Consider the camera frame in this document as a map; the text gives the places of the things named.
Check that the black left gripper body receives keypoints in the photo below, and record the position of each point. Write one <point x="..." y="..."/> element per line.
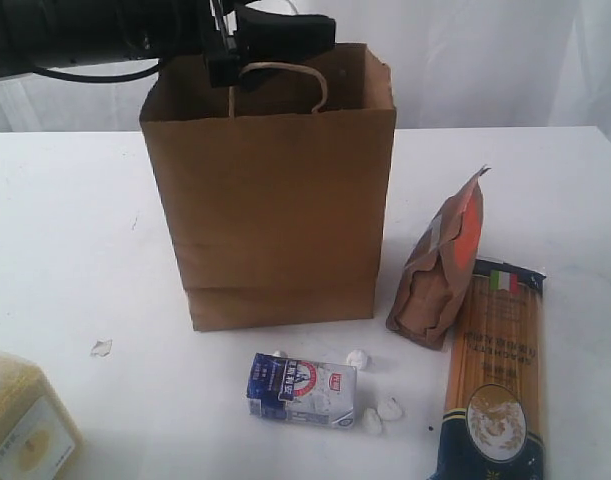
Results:
<point x="225" y="53"/>

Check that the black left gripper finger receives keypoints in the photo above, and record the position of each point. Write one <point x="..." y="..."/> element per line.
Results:
<point x="263" y="35"/>

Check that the blue white salt packet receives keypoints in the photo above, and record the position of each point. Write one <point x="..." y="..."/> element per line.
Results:
<point x="302" y="392"/>

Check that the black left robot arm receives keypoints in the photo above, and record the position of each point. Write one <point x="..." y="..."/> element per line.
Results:
<point x="104" y="42"/>

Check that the brown paper shopping bag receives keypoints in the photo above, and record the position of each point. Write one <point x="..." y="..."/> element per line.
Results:
<point x="275" y="199"/>

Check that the brown coffee pouch orange label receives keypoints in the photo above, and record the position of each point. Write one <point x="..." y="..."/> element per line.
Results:
<point x="437" y="273"/>

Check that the white crumpled piece upper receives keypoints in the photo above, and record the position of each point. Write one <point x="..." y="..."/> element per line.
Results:
<point x="359" y="359"/>

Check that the white crumpled piece right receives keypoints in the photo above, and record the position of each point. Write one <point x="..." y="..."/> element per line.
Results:
<point x="389" y="409"/>

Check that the clear bottle yellow millet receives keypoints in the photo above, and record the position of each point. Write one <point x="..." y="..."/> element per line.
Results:
<point x="38" y="437"/>

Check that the spaghetti pack dark blue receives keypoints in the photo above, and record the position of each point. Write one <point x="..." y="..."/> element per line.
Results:
<point x="492" y="424"/>

